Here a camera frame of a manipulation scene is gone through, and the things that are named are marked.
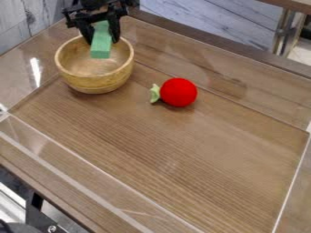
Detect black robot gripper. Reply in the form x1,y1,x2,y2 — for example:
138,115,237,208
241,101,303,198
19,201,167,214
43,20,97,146
62,0,130,44

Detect green rectangular block stick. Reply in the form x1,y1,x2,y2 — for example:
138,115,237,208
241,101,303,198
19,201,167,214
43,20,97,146
90,21,113,59

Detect light wooden bowl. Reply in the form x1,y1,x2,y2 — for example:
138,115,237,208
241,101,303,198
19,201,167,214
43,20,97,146
55,35,135,94

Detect red toy tomato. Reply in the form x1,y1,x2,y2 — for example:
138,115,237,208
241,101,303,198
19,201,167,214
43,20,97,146
150,77,198,107

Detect metal table leg background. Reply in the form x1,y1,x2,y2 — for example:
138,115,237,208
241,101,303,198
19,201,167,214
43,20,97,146
273,9,305,57

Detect clear acrylic tray barrier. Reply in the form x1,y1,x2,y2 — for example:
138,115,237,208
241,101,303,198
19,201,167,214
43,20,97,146
0,18,311,233

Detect black table frame bracket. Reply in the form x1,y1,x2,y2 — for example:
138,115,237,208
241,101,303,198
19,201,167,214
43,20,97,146
26,192,68,233

